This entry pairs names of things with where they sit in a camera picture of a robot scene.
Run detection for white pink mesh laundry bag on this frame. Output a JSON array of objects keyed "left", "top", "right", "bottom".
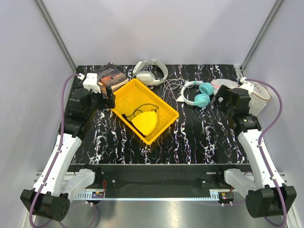
[{"left": 211, "top": 79, "right": 239, "bottom": 95}]

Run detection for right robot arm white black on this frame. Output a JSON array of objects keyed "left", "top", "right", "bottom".
[{"left": 213, "top": 85, "right": 297, "bottom": 220}]

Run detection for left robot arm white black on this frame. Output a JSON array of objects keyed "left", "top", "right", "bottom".
[{"left": 20, "top": 87, "right": 115, "bottom": 221}]

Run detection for white mesh cylinder laundry bag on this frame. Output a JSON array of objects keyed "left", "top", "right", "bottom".
[{"left": 248, "top": 81, "right": 271, "bottom": 116}]

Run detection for dark brown middle book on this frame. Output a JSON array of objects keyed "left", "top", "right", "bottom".
[{"left": 99, "top": 82, "right": 124, "bottom": 95}]

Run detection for teal white cat-ear headphones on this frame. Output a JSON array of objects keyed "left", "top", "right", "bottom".
[{"left": 176, "top": 80, "right": 214, "bottom": 107}]

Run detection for Tale of Two Cities book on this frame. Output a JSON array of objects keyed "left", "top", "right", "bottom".
[{"left": 93, "top": 63, "right": 129, "bottom": 90}]

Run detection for yellow plastic tray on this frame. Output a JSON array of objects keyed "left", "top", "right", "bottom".
[{"left": 112, "top": 79, "right": 179, "bottom": 145}]

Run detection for white over-ear headphones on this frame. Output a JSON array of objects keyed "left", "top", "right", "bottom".
[{"left": 133, "top": 60, "right": 168, "bottom": 86}]

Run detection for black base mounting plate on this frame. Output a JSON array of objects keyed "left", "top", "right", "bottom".
[{"left": 68, "top": 163, "right": 255, "bottom": 199}]

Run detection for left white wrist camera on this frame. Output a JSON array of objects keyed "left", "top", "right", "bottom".
[{"left": 83, "top": 73, "right": 101, "bottom": 93}]

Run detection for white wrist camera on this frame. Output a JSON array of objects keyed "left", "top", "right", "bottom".
[
  {"left": 239, "top": 77, "right": 254, "bottom": 95},
  {"left": 83, "top": 73, "right": 101, "bottom": 93}
]

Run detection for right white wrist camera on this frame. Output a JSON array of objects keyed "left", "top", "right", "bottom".
[{"left": 239, "top": 77, "right": 254, "bottom": 95}]

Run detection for white headphone cable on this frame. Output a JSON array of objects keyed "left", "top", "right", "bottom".
[{"left": 147, "top": 71, "right": 190, "bottom": 102}]

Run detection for aluminium slotted front rail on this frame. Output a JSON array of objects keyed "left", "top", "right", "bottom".
[{"left": 75, "top": 189, "right": 230, "bottom": 201}]

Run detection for left aluminium frame post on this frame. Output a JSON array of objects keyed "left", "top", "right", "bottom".
[{"left": 34, "top": 0, "right": 76, "bottom": 72}]

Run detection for aluminium frame post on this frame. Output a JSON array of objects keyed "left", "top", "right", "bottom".
[
  {"left": 240, "top": 0, "right": 285, "bottom": 72},
  {"left": 34, "top": 0, "right": 76, "bottom": 72}
]

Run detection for right aluminium frame post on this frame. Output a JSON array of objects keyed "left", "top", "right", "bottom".
[{"left": 240, "top": 0, "right": 285, "bottom": 72}]

